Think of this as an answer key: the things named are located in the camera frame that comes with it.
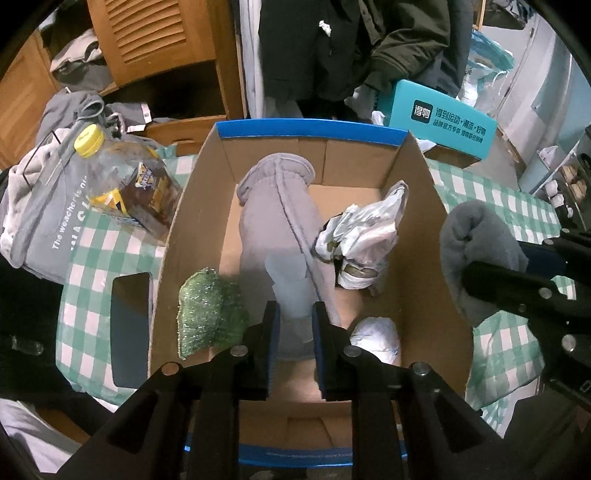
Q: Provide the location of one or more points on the pile of grey clothes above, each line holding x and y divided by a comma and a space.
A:
78, 50

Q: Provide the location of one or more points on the small white plastic bag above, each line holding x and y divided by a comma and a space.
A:
548, 153

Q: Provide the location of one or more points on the pair of brown shoes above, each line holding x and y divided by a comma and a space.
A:
572, 177

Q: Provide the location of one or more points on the green glitter cloth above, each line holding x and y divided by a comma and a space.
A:
207, 309

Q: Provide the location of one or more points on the long grey fleece cloth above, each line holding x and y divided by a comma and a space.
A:
272, 221

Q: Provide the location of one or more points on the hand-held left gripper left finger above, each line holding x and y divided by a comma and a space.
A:
273, 341

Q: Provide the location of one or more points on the dark grey coat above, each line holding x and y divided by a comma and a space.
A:
457, 60

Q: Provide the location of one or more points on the olive jacket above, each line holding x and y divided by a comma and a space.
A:
406, 41

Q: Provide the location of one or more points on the white patterned plastic bag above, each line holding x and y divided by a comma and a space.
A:
364, 235

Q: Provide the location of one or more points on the blue trimmed storage bag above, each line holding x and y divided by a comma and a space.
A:
480, 83

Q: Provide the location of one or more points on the green checked tablecloth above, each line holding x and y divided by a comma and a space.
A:
92, 249

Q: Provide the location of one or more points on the dark rectangular slab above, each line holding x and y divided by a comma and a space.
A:
131, 332

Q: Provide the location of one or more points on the light blue plastic bag bundle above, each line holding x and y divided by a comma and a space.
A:
376, 339

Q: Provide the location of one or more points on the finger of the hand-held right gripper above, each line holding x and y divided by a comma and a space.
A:
545, 258
508, 281

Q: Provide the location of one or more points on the shoe rack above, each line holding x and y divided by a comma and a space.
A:
581, 203

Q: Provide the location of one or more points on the wooden louvered wardrobe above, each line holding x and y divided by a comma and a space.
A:
152, 41

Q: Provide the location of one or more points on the pair of white shoes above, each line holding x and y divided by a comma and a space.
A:
558, 198

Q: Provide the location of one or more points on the teal printed box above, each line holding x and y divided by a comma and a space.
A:
401, 99

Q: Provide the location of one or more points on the black coat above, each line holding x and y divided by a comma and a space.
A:
295, 55

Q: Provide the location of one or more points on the light blue cabinet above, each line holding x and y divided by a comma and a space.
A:
535, 175

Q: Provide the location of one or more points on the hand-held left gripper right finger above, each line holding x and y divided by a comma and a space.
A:
319, 341

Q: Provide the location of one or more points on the white shirt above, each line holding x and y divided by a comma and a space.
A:
251, 69

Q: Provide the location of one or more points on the blue cardboard box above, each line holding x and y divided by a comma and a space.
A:
198, 207

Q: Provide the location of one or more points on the yellow cap plastic bottle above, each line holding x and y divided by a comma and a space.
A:
129, 180

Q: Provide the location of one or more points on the grey hoodie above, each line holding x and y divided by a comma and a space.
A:
69, 108

